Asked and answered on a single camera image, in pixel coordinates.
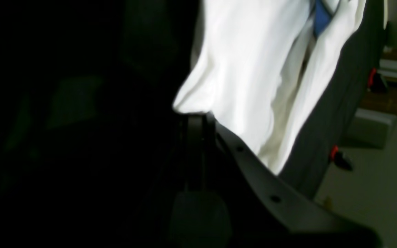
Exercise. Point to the black table cloth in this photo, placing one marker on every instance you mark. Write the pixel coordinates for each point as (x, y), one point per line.
(309, 159)

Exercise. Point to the white printed t-shirt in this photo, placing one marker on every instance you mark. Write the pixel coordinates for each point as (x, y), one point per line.
(259, 67)

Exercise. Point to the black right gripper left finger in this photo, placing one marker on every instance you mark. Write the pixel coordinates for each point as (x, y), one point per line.
(199, 217)

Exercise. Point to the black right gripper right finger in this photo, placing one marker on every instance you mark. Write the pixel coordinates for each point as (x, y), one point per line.
(304, 223)

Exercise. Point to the red blue clamp bottom right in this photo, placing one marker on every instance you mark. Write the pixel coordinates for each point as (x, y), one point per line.
(340, 159)

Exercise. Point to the red clamp top right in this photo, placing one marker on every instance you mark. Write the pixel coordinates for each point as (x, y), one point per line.
(376, 82)

